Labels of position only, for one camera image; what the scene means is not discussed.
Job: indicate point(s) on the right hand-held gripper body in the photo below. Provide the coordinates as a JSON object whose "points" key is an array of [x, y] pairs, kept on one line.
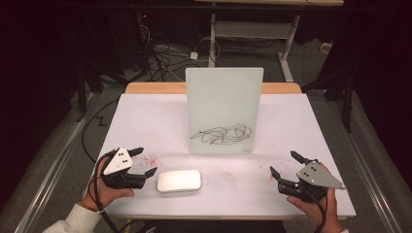
{"points": [[315, 178]]}

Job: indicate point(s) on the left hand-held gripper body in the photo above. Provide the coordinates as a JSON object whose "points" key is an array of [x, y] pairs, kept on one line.
{"points": [[118, 163]]}

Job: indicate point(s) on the white board eraser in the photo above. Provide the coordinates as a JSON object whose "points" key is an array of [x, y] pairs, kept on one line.
{"points": [[178, 181]]}

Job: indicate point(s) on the small whiteboard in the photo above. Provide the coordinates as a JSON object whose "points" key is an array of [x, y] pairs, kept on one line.
{"points": [[223, 103]]}

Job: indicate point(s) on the person's left hand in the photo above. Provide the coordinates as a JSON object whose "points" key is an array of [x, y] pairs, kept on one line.
{"points": [[108, 194]]}

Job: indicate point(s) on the person's right hand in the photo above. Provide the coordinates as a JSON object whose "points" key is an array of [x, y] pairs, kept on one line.
{"points": [[312, 212]]}

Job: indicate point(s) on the white table cover sheet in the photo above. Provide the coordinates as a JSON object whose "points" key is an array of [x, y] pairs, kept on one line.
{"points": [[145, 123]]}

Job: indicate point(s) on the black stand leg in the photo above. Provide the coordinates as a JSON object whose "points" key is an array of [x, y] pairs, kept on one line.
{"points": [[81, 97], [348, 103]]}

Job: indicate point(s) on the person's dark clothing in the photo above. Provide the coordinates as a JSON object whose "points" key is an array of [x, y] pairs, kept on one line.
{"points": [[210, 226]]}

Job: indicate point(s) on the white power adapter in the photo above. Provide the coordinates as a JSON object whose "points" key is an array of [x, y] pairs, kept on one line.
{"points": [[194, 55]]}

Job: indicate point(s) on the small white floor box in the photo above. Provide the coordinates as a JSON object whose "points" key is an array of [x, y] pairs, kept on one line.
{"points": [[326, 47]]}

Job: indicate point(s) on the aluminium floor rail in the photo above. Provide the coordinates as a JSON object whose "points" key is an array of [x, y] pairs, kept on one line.
{"points": [[366, 168], [55, 165]]}

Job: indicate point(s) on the white metal desk frame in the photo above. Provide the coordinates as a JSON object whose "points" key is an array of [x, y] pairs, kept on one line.
{"points": [[249, 29]]}

